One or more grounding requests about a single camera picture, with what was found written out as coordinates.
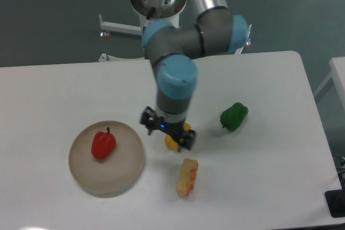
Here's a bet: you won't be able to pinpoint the orange toy corn piece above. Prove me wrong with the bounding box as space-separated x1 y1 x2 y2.
176 158 198 197

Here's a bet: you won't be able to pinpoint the yellow toy bell pepper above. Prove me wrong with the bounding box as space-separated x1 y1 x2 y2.
164 122 192 152

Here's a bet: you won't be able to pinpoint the beige round plate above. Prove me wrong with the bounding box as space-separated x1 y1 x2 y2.
68 121 145 198

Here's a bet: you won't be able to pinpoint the white side table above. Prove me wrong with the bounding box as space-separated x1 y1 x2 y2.
313 57 345 107

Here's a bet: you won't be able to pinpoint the black cables at right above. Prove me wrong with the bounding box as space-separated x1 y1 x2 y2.
332 154 345 185

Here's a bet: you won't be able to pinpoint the black box at table edge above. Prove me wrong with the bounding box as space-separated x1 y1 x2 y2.
325 189 344 218

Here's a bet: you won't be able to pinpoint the green toy bell pepper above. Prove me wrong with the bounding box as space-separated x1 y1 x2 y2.
219 102 249 132

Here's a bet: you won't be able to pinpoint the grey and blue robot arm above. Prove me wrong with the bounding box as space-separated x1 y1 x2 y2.
131 0 249 150

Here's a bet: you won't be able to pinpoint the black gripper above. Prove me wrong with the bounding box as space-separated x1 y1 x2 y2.
140 106 196 152

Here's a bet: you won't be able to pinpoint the red toy bell pepper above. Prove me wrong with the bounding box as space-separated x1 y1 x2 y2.
91 127 116 160

